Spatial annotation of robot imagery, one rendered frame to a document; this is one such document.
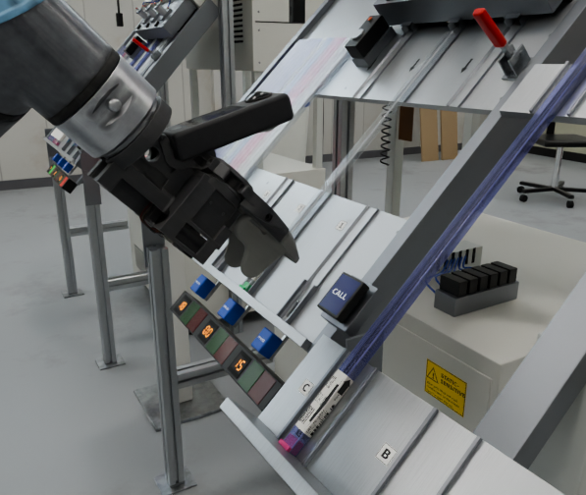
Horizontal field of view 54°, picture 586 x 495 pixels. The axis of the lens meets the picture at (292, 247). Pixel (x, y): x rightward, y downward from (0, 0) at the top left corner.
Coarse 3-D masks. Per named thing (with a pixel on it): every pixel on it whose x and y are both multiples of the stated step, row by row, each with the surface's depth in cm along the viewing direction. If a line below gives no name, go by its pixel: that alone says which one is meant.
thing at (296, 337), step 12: (204, 264) 90; (216, 276) 86; (228, 288) 82; (240, 288) 80; (252, 300) 76; (264, 312) 73; (276, 324) 70; (288, 324) 69; (288, 336) 67; (300, 336) 66
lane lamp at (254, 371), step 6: (252, 366) 73; (258, 366) 72; (246, 372) 73; (252, 372) 72; (258, 372) 72; (240, 378) 73; (246, 378) 72; (252, 378) 72; (240, 384) 72; (246, 384) 72; (252, 384) 71; (246, 390) 71
